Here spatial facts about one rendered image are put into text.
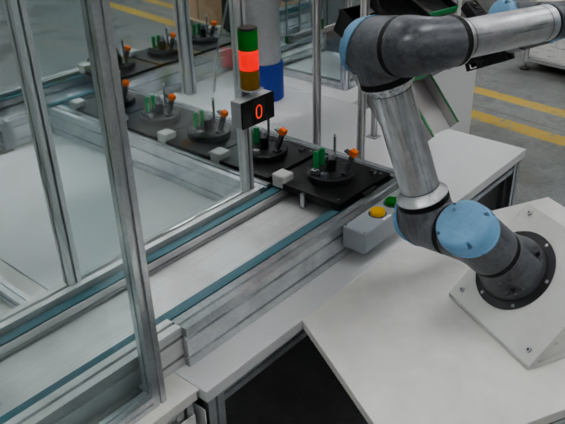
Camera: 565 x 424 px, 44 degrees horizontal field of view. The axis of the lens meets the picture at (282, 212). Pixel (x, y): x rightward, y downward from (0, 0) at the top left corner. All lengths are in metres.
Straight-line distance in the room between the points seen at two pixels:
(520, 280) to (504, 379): 0.21
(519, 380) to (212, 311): 0.64
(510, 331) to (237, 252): 0.67
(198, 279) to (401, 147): 0.57
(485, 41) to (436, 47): 0.12
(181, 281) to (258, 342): 0.25
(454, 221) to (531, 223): 0.26
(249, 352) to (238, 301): 0.11
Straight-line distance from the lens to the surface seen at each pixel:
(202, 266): 1.71
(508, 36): 1.45
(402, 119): 1.45
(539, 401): 1.49
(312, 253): 1.71
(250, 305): 1.58
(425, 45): 1.32
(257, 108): 1.82
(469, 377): 1.51
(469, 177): 2.28
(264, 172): 2.02
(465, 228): 1.46
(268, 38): 2.80
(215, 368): 1.50
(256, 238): 1.81
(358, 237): 1.75
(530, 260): 1.57
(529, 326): 1.57
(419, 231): 1.56
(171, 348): 1.47
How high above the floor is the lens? 1.85
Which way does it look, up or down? 29 degrees down
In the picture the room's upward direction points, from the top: 2 degrees counter-clockwise
